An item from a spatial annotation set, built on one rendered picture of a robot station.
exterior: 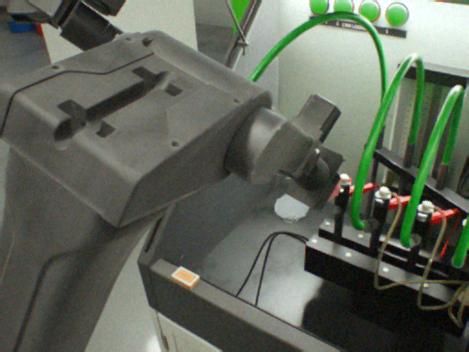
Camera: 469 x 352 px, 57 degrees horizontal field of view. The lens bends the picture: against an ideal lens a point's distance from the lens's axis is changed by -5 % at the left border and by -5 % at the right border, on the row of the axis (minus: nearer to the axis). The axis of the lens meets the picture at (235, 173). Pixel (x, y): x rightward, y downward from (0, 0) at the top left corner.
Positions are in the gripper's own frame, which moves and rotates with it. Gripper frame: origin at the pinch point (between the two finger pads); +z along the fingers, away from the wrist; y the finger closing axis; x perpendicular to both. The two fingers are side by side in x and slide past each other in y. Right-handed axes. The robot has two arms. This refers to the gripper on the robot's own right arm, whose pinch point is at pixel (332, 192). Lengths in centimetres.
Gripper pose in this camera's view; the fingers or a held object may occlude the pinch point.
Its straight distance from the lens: 84.4
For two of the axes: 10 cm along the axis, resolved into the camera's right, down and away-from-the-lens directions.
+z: 5.4, 3.5, 7.7
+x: -6.7, -3.8, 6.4
